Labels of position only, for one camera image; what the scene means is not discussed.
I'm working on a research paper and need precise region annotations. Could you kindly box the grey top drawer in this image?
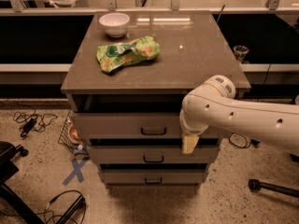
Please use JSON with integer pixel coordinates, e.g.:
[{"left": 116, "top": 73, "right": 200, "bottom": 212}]
[{"left": 69, "top": 111, "right": 233, "bottom": 140}]

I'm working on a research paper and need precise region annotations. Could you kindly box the grey drawer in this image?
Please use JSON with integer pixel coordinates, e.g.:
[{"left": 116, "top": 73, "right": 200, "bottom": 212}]
[
  {"left": 99, "top": 170, "right": 208, "bottom": 186},
  {"left": 69, "top": 111, "right": 233, "bottom": 140},
  {"left": 88, "top": 146, "right": 218, "bottom": 164}
]

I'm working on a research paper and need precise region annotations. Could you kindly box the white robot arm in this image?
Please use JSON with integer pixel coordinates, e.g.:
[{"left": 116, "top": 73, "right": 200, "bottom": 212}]
[{"left": 179, "top": 75, "right": 299, "bottom": 156}]

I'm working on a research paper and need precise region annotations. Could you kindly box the grey drawer cabinet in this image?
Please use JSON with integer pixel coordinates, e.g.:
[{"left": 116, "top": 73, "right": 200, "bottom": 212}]
[{"left": 61, "top": 10, "right": 252, "bottom": 190}]

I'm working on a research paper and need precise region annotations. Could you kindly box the grey bottom drawer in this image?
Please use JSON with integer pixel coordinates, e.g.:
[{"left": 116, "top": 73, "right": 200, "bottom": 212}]
[{"left": 99, "top": 170, "right": 208, "bottom": 186}]

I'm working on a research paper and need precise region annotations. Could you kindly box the grey middle drawer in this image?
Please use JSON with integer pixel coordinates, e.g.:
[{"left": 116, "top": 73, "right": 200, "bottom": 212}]
[{"left": 88, "top": 146, "right": 218, "bottom": 164}]

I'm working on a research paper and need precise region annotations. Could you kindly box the black tripod leg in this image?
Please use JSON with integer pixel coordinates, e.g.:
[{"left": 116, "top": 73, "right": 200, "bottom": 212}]
[{"left": 248, "top": 179, "right": 299, "bottom": 198}]

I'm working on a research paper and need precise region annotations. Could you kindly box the clear glass cup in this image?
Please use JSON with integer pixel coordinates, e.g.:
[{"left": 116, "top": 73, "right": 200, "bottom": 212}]
[{"left": 233, "top": 45, "right": 249, "bottom": 63}]

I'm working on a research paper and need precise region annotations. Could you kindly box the blue tape cross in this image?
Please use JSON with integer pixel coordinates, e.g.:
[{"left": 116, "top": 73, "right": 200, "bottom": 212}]
[{"left": 63, "top": 157, "right": 89, "bottom": 186}]

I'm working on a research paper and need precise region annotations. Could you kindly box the green snack bag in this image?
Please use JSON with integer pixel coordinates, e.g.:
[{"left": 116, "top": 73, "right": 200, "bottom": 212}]
[{"left": 96, "top": 36, "right": 160, "bottom": 74}]

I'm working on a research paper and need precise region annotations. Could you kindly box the white ceramic bowl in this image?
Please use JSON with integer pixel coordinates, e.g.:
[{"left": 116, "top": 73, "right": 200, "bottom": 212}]
[{"left": 99, "top": 12, "right": 130, "bottom": 37}]

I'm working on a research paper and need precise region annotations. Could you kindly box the black office chair base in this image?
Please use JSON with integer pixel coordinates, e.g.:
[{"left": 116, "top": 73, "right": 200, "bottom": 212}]
[{"left": 0, "top": 141, "right": 44, "bottom": 224}]

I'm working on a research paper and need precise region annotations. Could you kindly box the black cable right floor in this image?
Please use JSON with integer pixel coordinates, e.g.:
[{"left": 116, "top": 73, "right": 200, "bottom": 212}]
[{"left": 227, "top": 132, "right": 252, "bottom": 149}]

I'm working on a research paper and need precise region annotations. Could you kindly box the wire basket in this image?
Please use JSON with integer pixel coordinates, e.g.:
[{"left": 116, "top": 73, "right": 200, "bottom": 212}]
[{"left": 58, "top": 110, "right": 88, "bottom": 157}]

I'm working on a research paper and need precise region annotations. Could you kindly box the black stand with cable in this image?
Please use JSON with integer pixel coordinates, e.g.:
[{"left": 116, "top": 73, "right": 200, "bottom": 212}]
[{"left": 43, "top": 189, "right": 87, "bottom": 224}]

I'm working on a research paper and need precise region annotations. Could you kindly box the black power adapter cable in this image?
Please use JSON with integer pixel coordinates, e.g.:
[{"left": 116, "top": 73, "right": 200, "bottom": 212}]
[{"left": 12, "top": 104, "right": 59, "bottom": 139}]

